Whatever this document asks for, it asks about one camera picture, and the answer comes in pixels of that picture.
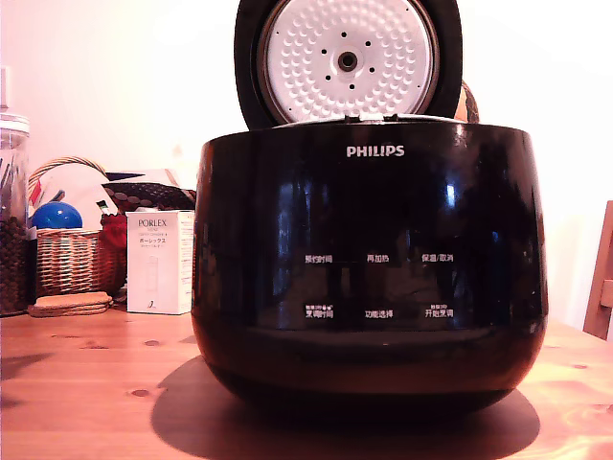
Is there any red knitted pouch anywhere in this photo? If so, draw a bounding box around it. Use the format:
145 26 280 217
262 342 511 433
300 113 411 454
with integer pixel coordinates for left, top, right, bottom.
98 214 129 289

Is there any blue ball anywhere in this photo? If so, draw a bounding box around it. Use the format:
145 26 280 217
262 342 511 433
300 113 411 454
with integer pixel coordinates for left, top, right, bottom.
31 201 84 231

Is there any glass jar with coffee beans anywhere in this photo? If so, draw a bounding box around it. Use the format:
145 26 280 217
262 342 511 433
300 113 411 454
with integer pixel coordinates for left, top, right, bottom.
0 112 33 318

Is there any black rice cooker lid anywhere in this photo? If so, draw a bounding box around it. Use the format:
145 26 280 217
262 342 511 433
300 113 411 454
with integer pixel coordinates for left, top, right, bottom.
233 0 464 132

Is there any woven wicker basket with handle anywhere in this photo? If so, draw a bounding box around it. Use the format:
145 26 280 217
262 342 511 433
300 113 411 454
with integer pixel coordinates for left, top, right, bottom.
27 155 128 299

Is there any white Porlex box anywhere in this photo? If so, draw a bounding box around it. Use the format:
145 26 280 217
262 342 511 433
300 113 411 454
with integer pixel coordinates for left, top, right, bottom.
125 209 196 316

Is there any dark dotted fabric pouch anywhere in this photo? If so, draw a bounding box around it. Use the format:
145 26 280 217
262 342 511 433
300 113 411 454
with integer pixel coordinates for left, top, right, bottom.
102 180 198 213

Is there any brown round object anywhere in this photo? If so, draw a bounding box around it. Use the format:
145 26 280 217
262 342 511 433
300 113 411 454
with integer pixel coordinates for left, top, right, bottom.
454 79 482 125

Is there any round cork coaster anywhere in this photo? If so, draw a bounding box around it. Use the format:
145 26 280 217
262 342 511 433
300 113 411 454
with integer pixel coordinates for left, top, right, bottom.
34 292 114 309
27 301 115 319

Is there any wooden chair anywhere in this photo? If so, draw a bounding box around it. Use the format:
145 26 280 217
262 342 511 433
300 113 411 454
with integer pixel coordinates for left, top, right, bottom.
582 199 613 342

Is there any black Philips rice cooker body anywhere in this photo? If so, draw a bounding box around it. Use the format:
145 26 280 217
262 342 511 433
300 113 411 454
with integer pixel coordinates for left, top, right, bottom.
190 113 551 419

